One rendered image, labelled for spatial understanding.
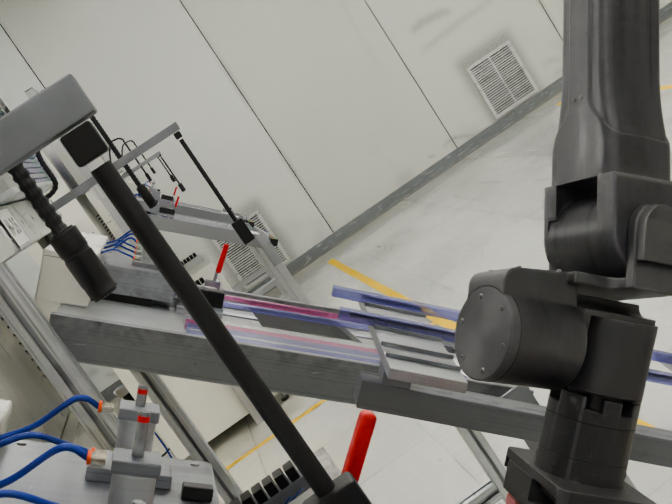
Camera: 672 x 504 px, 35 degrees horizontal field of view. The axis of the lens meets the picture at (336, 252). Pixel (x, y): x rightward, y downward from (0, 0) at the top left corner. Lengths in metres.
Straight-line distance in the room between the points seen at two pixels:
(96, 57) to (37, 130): 7.80
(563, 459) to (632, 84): 0.24
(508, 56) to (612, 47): 7.92
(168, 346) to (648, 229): 0.95
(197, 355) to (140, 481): 0.98
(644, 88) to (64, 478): 0.44
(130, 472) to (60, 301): 1.17
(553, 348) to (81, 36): 7.65
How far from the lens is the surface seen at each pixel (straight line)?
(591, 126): 0.70
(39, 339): 1.48
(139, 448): 0.53
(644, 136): 0.70
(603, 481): 0.69
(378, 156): 8.30
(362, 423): 0.72
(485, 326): 0.64
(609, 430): 0.68
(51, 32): 8.21
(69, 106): 0.37
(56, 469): 0.66
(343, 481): 0.39
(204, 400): 5.16
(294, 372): 1.52
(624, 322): 0.67
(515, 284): 0.63
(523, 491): 0.70
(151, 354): 1.50
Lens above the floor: 1.31
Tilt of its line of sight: 9 degrees down
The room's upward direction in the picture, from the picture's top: 34 degrees counter-clockwise
